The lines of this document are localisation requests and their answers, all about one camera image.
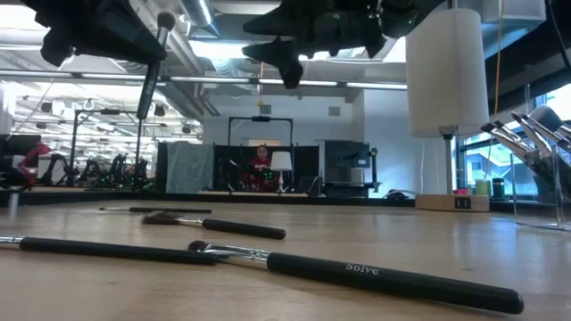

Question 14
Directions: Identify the silver ventilation duct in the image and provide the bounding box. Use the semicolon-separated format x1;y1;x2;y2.
128;0;207;78

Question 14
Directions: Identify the person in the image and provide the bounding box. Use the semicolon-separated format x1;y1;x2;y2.
240;144;277;193

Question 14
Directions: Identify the small white background lamp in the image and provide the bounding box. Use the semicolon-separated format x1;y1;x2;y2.
269;150;294;194

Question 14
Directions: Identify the dark cup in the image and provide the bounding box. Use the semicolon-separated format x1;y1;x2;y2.
491;177;507;201

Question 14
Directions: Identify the grey cloth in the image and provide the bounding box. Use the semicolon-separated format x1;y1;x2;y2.
165;141;216;194

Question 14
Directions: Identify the black cable coil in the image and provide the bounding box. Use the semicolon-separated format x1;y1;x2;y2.
382;188;417;201

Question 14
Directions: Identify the black monitor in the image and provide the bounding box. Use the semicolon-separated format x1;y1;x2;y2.
0;133;43;188

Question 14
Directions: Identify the long ceiling light strip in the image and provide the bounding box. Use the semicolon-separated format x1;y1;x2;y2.
0;69;409;91

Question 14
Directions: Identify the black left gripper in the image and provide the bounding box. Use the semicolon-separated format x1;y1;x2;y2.
20;0;169;68

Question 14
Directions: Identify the clear acrylic brush holder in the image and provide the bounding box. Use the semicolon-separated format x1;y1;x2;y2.
509;144;571;234

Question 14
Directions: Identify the fluffy brown head makeup brush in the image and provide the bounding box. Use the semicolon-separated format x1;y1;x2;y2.
141;212;288;242

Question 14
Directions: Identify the white shade table lamp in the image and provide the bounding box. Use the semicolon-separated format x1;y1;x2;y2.
404;7;491;213

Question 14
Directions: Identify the black partition panel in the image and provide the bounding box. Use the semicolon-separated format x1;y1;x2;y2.
212;143;320;193

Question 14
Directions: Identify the black aluminium table frame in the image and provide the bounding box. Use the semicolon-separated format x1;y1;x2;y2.
0;188;571;220

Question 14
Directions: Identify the black brush with Solve print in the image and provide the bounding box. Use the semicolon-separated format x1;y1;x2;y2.
186;240;525;317

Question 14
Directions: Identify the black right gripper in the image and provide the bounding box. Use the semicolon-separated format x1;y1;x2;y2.
242;0;388;90

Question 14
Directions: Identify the black rig frame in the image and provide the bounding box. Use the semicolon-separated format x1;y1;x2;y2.
66;108;145;187
227;115;294;148

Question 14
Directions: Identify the pale upright post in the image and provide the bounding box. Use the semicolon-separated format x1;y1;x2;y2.
7;192;21;220

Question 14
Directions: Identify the black cabinet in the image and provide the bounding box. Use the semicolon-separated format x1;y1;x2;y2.
318;138;381;199

